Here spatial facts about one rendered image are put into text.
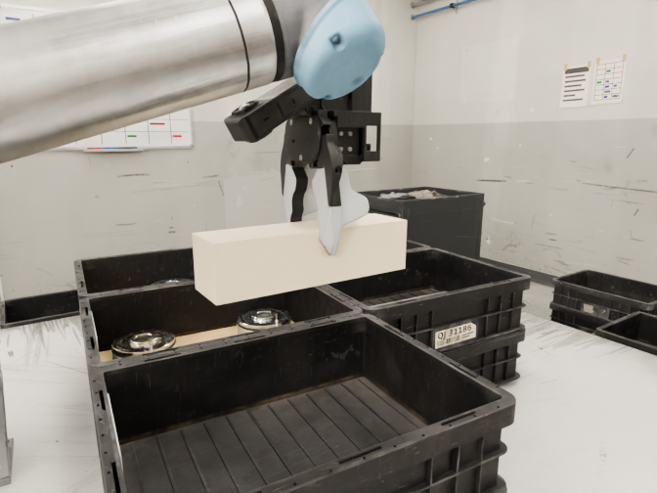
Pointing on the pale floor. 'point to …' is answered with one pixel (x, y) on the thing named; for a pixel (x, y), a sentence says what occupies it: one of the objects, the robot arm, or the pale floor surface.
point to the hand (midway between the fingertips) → (308, 240)
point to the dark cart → (436, 217)
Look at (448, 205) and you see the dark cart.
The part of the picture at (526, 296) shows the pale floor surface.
